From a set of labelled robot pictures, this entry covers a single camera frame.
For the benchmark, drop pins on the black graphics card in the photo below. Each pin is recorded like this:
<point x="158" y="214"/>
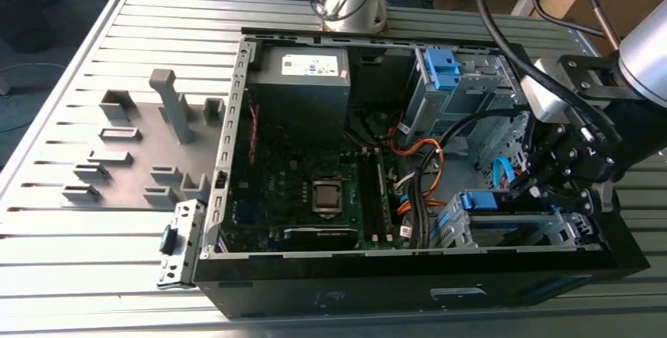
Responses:
<point x="320" y="238"/>

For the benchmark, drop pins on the silver expansion slot bracket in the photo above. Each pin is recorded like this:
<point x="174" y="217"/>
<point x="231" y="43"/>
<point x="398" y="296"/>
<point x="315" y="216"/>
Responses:
<point x="184" y="215"/>

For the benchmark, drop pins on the CPU socket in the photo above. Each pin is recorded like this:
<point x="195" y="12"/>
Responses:
<point x="328" y="195"/>

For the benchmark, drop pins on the grey power supply unit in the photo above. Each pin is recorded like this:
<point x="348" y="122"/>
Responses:
<point x="302" y="111"/>

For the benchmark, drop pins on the green motherboard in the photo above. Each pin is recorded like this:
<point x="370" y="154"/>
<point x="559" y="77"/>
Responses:
<point x="276" y="197"/>

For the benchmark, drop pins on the hard disk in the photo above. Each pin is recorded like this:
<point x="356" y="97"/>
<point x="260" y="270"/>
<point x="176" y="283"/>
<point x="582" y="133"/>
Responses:
<point x="485" y="201"/>

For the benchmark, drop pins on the black RAM slot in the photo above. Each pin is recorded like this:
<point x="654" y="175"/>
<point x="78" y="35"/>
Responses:
<point x="384" y="197"/>
<point x="368" y="197"/>

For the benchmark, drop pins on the grey metal drive cage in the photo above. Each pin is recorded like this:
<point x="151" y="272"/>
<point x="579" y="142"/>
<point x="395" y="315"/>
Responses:
<point x="458" y="100"/>

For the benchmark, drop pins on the black office chair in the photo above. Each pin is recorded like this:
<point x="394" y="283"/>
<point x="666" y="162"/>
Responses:
<point x="26" y="22"/>

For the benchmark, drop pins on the blue drive cage latch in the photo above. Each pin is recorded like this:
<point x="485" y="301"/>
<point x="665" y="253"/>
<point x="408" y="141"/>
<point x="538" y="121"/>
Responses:
<point x="448" y="80"/>
<point x="440" y="61"/>

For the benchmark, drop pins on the black open PC case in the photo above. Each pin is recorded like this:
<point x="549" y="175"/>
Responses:
<point x="364" y="293"/>

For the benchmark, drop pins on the blue bracket latch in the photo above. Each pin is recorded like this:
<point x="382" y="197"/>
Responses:
<point x="168" y="238"/>

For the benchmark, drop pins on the silver disk bay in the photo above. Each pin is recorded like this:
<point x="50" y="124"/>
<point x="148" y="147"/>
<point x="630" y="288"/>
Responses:
<point x="461" y="236"/>

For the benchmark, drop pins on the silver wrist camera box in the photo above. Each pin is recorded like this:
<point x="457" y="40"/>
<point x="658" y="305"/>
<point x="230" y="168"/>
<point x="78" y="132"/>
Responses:
<point x="545" y="96"/>

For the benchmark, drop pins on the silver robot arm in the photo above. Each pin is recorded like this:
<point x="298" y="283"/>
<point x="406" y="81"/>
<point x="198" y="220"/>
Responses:
<point x="646" y="61"/>

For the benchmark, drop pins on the grey parts rack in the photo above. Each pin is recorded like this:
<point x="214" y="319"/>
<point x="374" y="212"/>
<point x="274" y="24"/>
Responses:
<point x="135" y="139"/>

